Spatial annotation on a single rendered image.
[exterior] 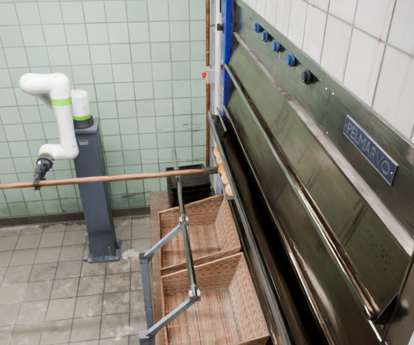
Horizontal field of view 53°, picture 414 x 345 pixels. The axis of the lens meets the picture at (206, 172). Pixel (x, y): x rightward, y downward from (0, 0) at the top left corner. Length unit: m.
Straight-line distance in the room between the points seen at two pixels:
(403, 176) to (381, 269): 0.22
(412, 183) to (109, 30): 2.75
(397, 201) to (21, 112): 3.13
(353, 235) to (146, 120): 2.68
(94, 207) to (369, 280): 2.58
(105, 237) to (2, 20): 1.77
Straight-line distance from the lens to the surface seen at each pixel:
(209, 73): 3.07
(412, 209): 0.90
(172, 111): 3.53
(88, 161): 3.11
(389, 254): 1.01
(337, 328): 1.27
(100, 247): 3.58
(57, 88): 2.57
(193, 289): 1.74
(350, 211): 1.13
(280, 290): 1.44
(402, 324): 0.99
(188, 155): 3.73
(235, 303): 2.43
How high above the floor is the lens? 2.46
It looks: 32 degrees down
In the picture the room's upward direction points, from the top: straight up
